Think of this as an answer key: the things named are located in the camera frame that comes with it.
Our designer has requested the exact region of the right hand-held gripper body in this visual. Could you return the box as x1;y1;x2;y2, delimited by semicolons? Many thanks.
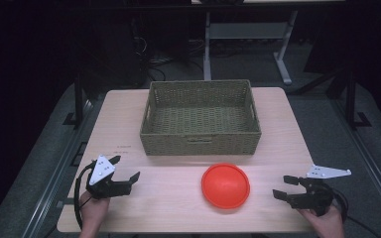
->
286;164;352;218

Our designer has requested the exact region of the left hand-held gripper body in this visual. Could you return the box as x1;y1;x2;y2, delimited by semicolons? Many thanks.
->
85;154;132;200

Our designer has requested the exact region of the red plastic plate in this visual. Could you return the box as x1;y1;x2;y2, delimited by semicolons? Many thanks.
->
200;162;251;210

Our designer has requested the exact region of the green woven basket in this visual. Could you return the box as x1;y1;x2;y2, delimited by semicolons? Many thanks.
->
139;78;263;157

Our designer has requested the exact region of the person's right hand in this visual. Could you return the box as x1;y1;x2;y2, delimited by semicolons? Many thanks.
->
298;203;346;238

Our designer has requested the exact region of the person's left hand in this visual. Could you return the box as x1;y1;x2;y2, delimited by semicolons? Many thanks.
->
78;191;111;238

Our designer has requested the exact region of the black metal stand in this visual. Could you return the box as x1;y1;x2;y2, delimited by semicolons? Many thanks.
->
344;67;373;131
63;73;87;129

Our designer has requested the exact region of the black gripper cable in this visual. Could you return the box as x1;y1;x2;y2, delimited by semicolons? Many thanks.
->
325;181;381;238
73;161;97;230

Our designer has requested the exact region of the metal floor rail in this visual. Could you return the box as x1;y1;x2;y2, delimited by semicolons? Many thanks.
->
21;98;97;238
330;98;381;229

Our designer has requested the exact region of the bundle of floor cables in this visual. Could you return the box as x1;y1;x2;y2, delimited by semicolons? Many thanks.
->
133;34;206;82

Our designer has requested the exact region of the grey metal desk frame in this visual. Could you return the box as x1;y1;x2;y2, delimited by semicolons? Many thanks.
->
202;9;299;86

